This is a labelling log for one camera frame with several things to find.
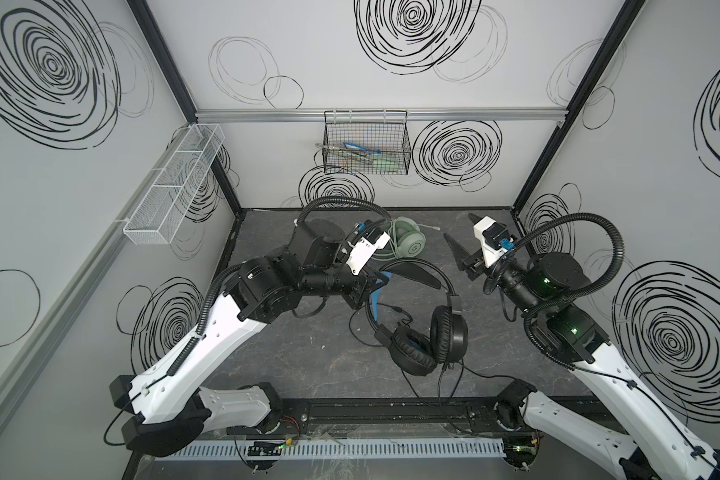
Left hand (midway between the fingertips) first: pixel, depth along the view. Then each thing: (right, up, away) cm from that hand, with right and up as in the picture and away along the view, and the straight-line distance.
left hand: (388, 281), depth 57 cm
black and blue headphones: (+3, -11, -5) cm, 13 cm away
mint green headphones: (+10, +8, +43) cm, 45 cm away
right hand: (+14, +11, 0) cm, 18 cm away
